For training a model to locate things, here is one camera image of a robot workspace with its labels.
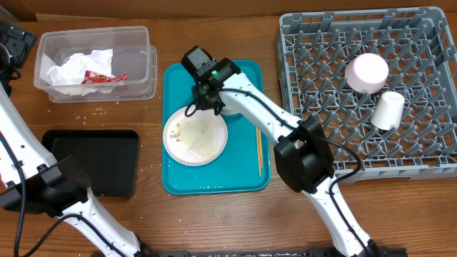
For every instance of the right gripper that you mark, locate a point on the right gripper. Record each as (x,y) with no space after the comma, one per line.
(200,106)

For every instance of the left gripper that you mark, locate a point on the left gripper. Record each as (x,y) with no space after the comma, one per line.
(20,42)

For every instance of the gray bowl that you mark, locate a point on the gray bowl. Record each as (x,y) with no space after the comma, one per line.
(232,113)

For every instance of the white napkin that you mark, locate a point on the white napkin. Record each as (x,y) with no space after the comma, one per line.
(76,69)

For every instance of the red sauce packet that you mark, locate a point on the red sauce packet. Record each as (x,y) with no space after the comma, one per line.
(95,78)

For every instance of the small pink bowl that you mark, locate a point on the small pink bowl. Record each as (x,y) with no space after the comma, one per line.
(367,73)

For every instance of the gray dishwasher rack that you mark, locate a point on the gray dishwasher rack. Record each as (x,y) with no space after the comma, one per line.
(312,52)

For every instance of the white paper cup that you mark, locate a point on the white paper cup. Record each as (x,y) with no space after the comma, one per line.
(388,111)

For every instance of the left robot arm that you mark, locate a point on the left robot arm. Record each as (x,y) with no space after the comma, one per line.
(37,183)

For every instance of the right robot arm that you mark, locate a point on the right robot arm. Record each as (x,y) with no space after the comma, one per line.
(302,152)

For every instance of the clear plastic waste bin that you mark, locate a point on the clear plastic waste bin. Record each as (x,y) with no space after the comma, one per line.
(129,53)

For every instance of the large white plate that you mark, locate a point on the large white plate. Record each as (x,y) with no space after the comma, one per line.
(196,158)

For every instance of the teal serving tray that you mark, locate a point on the teal serving tray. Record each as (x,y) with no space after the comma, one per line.
(235,170)

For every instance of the black rectangular tray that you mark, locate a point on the black rectangular tray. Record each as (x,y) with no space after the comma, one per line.
(109,156)

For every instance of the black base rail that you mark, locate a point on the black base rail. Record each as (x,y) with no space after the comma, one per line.
(313,252)

